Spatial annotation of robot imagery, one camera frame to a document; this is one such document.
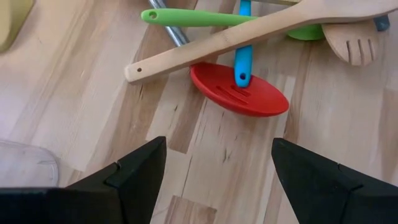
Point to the yellow plastic bin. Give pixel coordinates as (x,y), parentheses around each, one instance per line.
(12,18)

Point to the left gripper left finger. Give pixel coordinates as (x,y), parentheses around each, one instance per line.
(133,193)

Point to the wooden salad fork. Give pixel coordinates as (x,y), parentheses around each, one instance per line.
(342,40)

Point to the blue silicone spatula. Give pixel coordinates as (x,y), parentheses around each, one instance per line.
(243,62)

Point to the long wooden slotted turner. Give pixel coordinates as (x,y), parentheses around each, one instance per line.
(217,43)

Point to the green silicone spatula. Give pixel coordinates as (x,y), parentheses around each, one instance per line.
(192,18)

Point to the clear plastic container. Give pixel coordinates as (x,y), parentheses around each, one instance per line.
(28,165)

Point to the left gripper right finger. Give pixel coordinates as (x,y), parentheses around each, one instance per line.
(317,193)

